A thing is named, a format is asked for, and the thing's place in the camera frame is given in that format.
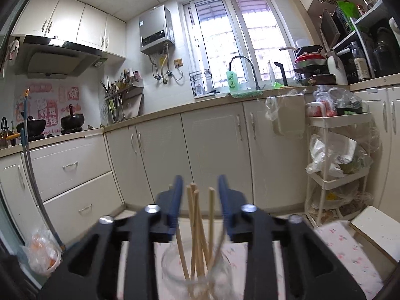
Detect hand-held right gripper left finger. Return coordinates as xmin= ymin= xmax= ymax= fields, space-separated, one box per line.
xmin=37 ymin=175 xmax=184 ymax=300

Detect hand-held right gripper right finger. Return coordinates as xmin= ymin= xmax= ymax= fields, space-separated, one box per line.
xmin=218 ymin=175 xmax=375 ymax=300

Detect wooden chopstick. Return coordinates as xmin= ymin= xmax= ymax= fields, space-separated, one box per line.
xmin=190 ymin=190 xmax=201 ymax=277
xmin=191 ymin=184 xmax=208 ymax=258
xmin=169 ymin=184 xmax=191 ymax=282
xmin=186 ymin=186 xmax=197 ymax=280

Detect clear glass jar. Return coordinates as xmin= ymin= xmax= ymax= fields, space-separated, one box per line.
xmin=161 ymin=237 xmax=234 ymax=300

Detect cream cabinet door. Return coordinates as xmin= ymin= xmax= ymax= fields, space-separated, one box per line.
xmin=0 ymin=154 xmax=43 ymax=235
xmin=105 ymin=124 xmax=154 ymax=208
xmin=243 ymin=98 xmax=313 ymax=216
xmin=135 ymin=114 xmax=201 ymax=202
xmin=180 ymin=103 xmax=255 ymax=205

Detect cream drawer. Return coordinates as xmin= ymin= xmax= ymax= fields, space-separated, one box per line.
xmin=42 ymin=172 xmax=126 ymax=242
xmin=26 ymin=134 xmax=112 ymax=202

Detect beige kitchen countertop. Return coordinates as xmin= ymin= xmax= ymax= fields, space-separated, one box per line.
xmin=0 ymin=81 xmax=400 ymax=160

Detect white trolley cart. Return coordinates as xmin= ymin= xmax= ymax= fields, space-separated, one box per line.
xmin=304 ymin=112 xmax=374 ymax=227

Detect beige hanging waste bin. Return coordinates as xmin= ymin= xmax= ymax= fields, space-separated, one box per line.
xmin=272 ymin=95 xmax=305 ymax=138

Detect clear hanging plastic bag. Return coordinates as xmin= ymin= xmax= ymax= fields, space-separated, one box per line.
xmin=265 ymin=89 xmax=305 ymax=122

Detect white plastic bag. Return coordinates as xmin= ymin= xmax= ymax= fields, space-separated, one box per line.
xmin=306 ymin=134 xmax=357 ymax=179

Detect green dish cloth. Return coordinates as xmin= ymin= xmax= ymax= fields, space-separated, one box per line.
xmin=229 ymin=90 xmax=264 ymax=98

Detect cherry print tablecloth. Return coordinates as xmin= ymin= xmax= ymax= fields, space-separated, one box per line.
xmin=119 ymin=220 xmax=385 ymax=300

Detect green dish soap bottle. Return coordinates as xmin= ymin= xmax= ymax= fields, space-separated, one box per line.
xmin=226 ymin=69 xmax=240 ymax=96

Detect black wok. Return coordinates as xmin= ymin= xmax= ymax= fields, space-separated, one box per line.
xmin=60 ymin=104 xmax=85 ymax=131

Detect red food packet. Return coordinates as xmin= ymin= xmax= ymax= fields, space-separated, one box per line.
xmin=306 ymin=101 xmax=336 ymax=118

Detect small black tap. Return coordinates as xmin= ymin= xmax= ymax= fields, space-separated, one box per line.
xmin=274 ymin=62 xmax=288 ymax=86

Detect curved sink faucet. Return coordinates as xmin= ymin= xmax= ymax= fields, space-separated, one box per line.
xmin=229 ymin=55 xmax=261 ymax=92

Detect white wooden stool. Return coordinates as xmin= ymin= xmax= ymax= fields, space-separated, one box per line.
xmin=348 ymin=205 xmax=400 ymax=263

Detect crumpled clear plastic bag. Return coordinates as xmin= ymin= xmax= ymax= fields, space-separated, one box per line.
xmin=314 ymin=86 xmax=363 ymax=110

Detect black cooking pot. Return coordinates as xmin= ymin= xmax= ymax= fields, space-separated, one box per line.
xmin=15 ymin=115 xmax=47 ymax=138

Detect red frying pan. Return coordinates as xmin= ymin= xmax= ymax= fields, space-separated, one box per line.
xmin=294 ymin=53 xmax=327 ymax=69

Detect barred kitchen window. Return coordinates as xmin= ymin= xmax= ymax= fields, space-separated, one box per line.
xmin=179 ymin=0 xmax=316 ymax=91

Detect cream side cabinet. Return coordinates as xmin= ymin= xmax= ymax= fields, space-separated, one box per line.
xmin=350 ymin=86 xmax=400 ymax=207

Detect white plastic jug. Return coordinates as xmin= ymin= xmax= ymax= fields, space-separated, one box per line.
xmin=326 ymin=49 xmax=349 ymax=85

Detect silver water heater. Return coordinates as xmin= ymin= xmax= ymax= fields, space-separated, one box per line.
xmin=139 ymin=5 xmax=176 ymax=55

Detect steel kettle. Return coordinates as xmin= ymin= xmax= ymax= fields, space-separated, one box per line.
xmin=0 ymin=116 xmax=16 ymax=149

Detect steel range hood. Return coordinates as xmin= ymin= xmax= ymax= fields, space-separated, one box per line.
xmin=15 ymin=35 xmax=108 ymax=79

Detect clear water bottle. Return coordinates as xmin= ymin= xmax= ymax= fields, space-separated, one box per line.
xmin=350 ymin=41 xmax=371 ymax=82

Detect black thermos jug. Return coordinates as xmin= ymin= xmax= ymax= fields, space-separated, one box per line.
xmin=373 ymin=27 xmax=393 ymax=77

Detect hanging pink cloth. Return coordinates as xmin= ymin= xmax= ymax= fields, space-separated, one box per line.
xmin=8 ymin=39 xmax=21 ymax=66

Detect white shelf rack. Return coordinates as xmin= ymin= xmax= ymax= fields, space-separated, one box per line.
xmin=331 ymin=0 xmax=400 ymax=85

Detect green box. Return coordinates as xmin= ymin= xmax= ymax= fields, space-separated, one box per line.
xmin=336 ymin=1 xmax=360 ymax=22

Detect wire sink rack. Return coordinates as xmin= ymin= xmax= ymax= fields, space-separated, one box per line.
xmin=190 ymin=70 xmax=213 ymax=97

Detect wall utensil rack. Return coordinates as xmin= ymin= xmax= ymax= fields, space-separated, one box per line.
xmin=100 ymin=69 xmax=146 ymax=124

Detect water heater hoses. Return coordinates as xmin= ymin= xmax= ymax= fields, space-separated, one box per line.
xmin=150 ymin=44 xmax=185 ymax=86

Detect pink wall sticker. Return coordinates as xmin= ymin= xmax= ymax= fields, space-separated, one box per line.
xmin=15 ymin=83 xmax=82 ymax=138

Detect row of cream wall cabinets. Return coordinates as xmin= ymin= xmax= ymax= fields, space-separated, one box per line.
xmin=11 ymin=0 xmax=127 ymax=60

